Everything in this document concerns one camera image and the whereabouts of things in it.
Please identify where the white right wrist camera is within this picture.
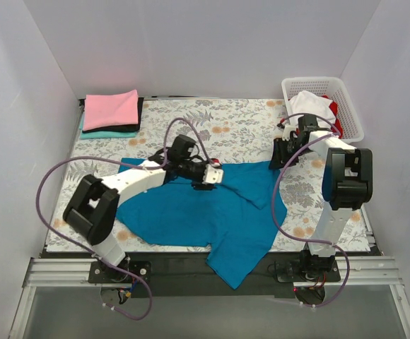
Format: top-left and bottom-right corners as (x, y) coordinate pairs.
(282, 124), (298, 141)

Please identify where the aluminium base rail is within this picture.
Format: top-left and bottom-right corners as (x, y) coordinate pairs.
(10, 253), (410, 338)

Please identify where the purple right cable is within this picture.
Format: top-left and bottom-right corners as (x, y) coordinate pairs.
(270, 113), (351, 312)

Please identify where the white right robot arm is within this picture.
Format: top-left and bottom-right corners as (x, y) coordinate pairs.
(269, 113), (373, 281)

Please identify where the folded pink t shirt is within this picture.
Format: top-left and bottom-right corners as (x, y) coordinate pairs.
(83, 90), (139, 131)

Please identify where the folded teal t shirt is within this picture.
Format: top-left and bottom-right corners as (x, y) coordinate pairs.
(79, 119), (137, 140)

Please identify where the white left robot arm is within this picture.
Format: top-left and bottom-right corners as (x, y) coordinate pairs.
(63, 135), (223, 283)

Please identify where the red t shirt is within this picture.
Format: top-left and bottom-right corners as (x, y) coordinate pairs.
(322, 95), (344, 139)

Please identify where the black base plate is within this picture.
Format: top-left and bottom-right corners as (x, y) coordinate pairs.
(38, 246), (382, 299)

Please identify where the folded black t shirt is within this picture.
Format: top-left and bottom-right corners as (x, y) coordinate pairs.
(86, 97), (145, 134)

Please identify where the white plastic basket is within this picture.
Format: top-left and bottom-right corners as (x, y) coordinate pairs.
(281, 76), (364, 144)

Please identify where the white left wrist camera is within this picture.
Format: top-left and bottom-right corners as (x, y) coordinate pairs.
(202, 164), (224, 184)

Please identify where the white t shirt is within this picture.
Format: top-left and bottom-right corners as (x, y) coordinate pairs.
(288, 90), (336, 124)

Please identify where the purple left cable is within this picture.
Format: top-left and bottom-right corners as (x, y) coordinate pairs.
(37, 118), (223, 321)

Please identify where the blue t shirt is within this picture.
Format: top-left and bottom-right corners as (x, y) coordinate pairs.
(116, 162), (287, 289)

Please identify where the purple cable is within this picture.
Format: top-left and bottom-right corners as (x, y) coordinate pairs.
(270, 113), (351, 312)
(37, 118), (223, 321)

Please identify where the floral patterned table cloth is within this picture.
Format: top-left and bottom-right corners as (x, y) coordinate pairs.
(45, 97), (372, 254)

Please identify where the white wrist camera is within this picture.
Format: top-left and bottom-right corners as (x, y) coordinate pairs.
(282, 124), (298, 141)
(202, 164), (224, 184)

